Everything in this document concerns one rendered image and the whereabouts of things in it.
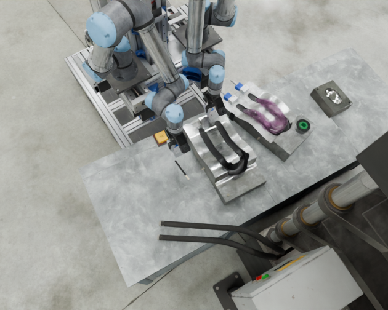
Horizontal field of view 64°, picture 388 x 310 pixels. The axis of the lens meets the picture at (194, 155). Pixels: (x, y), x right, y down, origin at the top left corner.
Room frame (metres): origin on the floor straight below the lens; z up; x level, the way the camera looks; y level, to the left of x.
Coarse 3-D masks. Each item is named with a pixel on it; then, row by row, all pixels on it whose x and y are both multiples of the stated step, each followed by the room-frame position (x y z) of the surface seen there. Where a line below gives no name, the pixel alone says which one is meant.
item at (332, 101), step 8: (320, 88) 1.23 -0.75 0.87; (328, 88) 1.23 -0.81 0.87; (336, 88) 1.24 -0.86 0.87; (312, 96) 1.20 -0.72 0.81; (320, 96) 1.17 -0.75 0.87; (328, 96) 1.19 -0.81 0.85; (336, 96) 1.19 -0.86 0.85; (344, 96) 1.18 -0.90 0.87; (320, 104) 1.14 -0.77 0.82; (328, 104) 1.11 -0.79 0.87; (336, 104) 1.12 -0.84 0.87; (344, 104) 1.12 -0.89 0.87; (328, 112) 1.08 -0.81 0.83; (336, 112) 1.07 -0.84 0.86
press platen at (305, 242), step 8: (280, 224) 0.32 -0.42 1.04; (280, 232) 0.28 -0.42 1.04; (288, 240) 0.25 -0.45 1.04; (296, 240) 0.25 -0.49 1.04; (304, 240) 0.25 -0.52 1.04; (312, 240) 0.25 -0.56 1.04; (296, 248) 0.22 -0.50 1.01; (304, 248) 0.22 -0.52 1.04; (312, 248) 0.22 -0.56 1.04; (344, 264) 0.16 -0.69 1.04; (360, 288) 0.07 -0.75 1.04; (360, 296) 0.04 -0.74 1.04; (352, 304) 0.01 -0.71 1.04; (360, 304) 0.01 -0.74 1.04; (368, 304) 0.01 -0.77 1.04
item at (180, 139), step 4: (176, 136) 0.68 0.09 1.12; (180, 136) 0.68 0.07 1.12; (184, 136) 0.69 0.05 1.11; (176, 140) 0.66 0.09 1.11; (180, 140) 0.67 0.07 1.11; (184, 140) 0.67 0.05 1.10; (180, 144) 0.65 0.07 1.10; (184, 144) 0.65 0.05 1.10; (180, 148) 0.63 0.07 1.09; (184, 148) 0.63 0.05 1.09; (188, 148) 0.64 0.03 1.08; (184, 152) 0.62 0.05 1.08
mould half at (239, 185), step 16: (192, 128) 0.86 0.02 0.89; (208, 128) 0.87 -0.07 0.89; (192, 144) 0.76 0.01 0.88; (224, 144) 0.78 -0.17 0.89; (240, 144) 0.77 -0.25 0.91; (208, 160) 0.66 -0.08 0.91; (208, 176) 0.60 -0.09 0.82; (224, 176) 0.58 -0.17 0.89; (240, 176) 0.60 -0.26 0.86; (256, 176) 0.61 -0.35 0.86; (224, 192) 0.50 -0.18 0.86; (240, 192) 0.51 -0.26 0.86
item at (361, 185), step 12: (348, 180) 0.32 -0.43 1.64; (360, 180) 0.29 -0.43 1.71; (372, 180) 0.28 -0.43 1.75; (336, 192) 0.30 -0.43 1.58; (348, 192) 0.28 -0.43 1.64; (360, 192) 0.27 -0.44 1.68; (372, 192) 0.27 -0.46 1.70; (312, 204) 0.32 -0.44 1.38; (336, 204) 0.27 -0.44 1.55; (348, 204) 0.27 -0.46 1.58; (312, 216) 0.28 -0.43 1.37; (324, 216) 0.27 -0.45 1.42; (288, 228) 0.28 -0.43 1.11; (276, 240) 0.27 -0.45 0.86
